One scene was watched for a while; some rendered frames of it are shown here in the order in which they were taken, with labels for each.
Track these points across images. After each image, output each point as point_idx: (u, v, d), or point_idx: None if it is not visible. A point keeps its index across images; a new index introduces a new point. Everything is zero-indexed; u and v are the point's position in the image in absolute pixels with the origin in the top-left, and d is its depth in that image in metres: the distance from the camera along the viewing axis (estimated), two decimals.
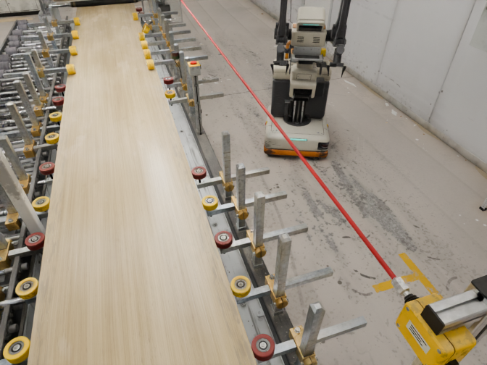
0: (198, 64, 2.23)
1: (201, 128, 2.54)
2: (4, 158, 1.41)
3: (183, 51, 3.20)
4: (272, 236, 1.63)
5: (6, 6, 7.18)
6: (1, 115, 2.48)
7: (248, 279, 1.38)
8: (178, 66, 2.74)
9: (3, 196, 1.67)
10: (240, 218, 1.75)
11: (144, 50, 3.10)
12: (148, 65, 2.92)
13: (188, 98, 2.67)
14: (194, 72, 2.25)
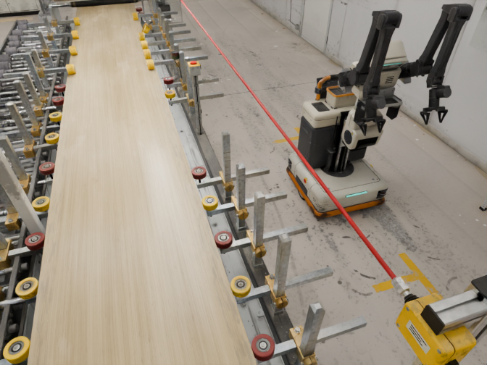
0: (198, 64, 2.23)
1: (201, 128, 2.54)
2: (4, 158, 1.41)
3: (183, 51, 3.20)
4: (272, 236, 1.63)
5: (6, 6, 7.18)
6: (1, 115, 2.48)
7: (248, 279, 1.38)
8: (178, 66, 2.74)
9: (3, 196, 1.67)
10: (240, 218, 1.75)
11: (144, 50, 3.10)
12: (148, 65, 2.92)
13: (188, 98, 2.67)
14: (194, 72, 2.25)
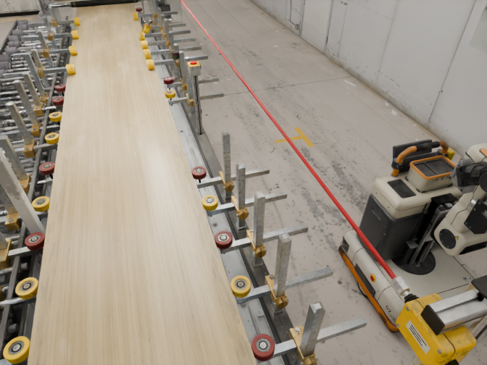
0: (198, 64, 2.23)
1: (201, 128, 2.54)
2: (4, 158, 1.41)
3: (183, 51, 3.20)
4: (272, 236, 1.63)
5: (6, 6, 7.18)
6: (1, 115, 2.48)
7: (248, 279, 1.38)
8: (178, 66, 2.74)
9: (3, 196, 1.67)
10: (240, 218, 1.75)
11: (144, 50, 3.10)
12: (148, 65, 2.92)
13: (188, 98, 2.67)
14: (194, 72, 2.25)
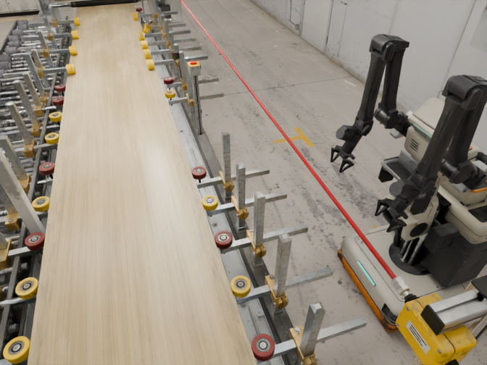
0: (198, 64, 2.23)
1: (201, 128, 2.54)
2: (4, 158, 1.41)
3: (183, 51, 3.20)
4: (272, 236, 1.63)
5: (6, 6, 7.18)
6: (1, 115, 2.48)
7: (248, 279, 1.38)
8: (178, 66, 2.74)
9: (3, 196, 1.67)
10: (240, 218, 1.75)
11: (144, 50, 3.10)
12: (148, 65, 2.92)
13: (188, 98, 2.67)
14: (194, 72, 2.25)
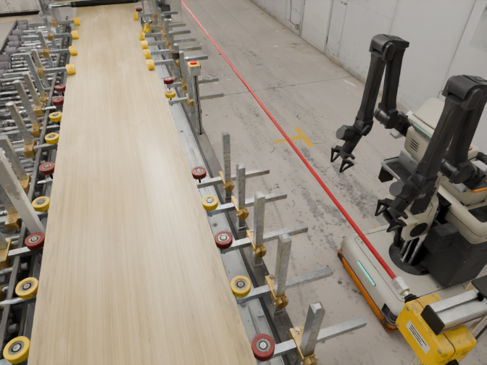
0: (198, 64, 2.23)
1: (201, 128, 2.54)
2: (4, 158, 1.41)
3: (183, 51, 3.20)
4: (272, 236, 1.63)
5: (6, 6, 7.18)
6: (1, 115, 2.48)
7: (248, 279, 1.38)
8: (178, 66, 2.74)
9: (3, 196, 1.67)
10: (240, 218, 1.75)
11: (144, 50, 3.10)
12: (148, 65, 2.92)
13: (188, 98, 2.67)
14: (194, 72, 2.25)
